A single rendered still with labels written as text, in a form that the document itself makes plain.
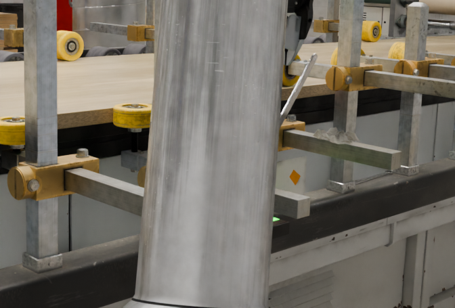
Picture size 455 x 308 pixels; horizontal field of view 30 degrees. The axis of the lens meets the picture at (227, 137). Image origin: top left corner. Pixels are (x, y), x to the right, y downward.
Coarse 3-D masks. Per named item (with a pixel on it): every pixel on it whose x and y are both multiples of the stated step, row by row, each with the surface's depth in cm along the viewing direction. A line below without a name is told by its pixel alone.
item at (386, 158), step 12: (288, 132) 162; (300, 132) 162; (288, 144) 163; (300, 144) 161; (312, 144) 159; (324, 144) 157; (336, 144) 155; (348, 144) 153; (360, 144) 153; (336, 156) 155; (348, 156) 153; (360, 156) 151; (372, 156) 149; (384, 156) 147; (396, 156) 147; (384, 168) 148; (396, 168) 148
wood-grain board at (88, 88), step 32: (0, 64) 218; (64, 64) 223; (96, 64) 225; (128, 64) 227; (0, 96) 167; (64, 96) 170; (96, 96) 171; (128, 96) 173; (288, 96) 194; (64, 128) 152
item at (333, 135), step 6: (318, 132) 157; (324, 132) 157; (330, 132) 157; (336, 132) 156; (342, 132) 153; (348, 132) 156; (318, 138) 155; (324, 138) 155; (330, 138) 154; (336, 138) 154; (342, 138) 153; (348, 138) 154; (354, 138) 155
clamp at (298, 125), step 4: (284, 120) 168; (284, 124) 165; (288, 124) 165; (292, 124) 165; (296, 124) 166; (300, 124) 166; (304, 124) 167; (280, 128) 163; (284, 128) 163; (288, 128) 164; (292, 128) 165; (296, 128) 166; (300, 128) 167; (304, 128) 168; (280, 132) 163; (280, 136) 163; (280, 140) 163; (280, 144) 163; (280, 148) 164; (284, 148) 164; (288, 148) 165; (292, 148) 166
